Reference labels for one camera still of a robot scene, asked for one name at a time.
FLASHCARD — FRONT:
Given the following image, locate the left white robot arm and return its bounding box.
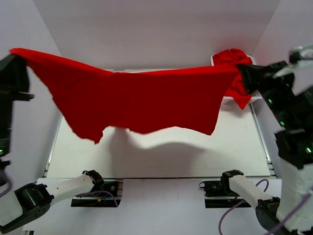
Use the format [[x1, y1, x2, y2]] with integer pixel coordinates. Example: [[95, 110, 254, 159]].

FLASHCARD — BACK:
[[0, 54, 103, 234]]

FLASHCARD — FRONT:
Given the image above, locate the red t shirt pile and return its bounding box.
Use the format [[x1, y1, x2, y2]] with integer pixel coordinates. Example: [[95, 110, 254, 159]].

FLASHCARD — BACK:
[[213, 48, 254, 110]]

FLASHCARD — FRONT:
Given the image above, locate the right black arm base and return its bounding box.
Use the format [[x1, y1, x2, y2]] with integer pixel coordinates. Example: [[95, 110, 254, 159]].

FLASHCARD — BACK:
[[199, 180, 242, 209]]

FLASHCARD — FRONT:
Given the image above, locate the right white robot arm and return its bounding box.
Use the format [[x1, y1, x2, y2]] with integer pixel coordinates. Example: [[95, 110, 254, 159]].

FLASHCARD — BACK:
[[221, 61, 313, 235]]

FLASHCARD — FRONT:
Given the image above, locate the white plastic basket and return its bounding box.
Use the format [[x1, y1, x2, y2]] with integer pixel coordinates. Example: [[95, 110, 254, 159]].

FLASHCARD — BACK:
[[210, 52, 265, 107]]

